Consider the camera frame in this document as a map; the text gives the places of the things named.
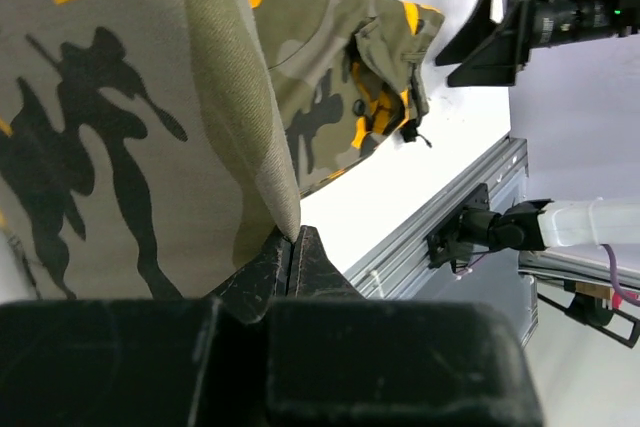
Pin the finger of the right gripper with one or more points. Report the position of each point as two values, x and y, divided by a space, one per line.
490 64
475 30

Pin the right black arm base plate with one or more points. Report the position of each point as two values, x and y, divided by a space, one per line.
443 241

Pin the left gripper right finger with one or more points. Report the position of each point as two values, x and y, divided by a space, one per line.
312 274

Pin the aluminium front rail frame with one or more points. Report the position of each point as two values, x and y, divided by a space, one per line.
422 259

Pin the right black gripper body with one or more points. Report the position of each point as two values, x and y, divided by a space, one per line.
532 24

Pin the yellow camouflage trousers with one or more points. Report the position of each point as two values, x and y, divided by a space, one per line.
150 147

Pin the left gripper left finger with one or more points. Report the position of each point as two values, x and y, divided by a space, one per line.
246 294

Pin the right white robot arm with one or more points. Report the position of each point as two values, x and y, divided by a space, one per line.
541 224

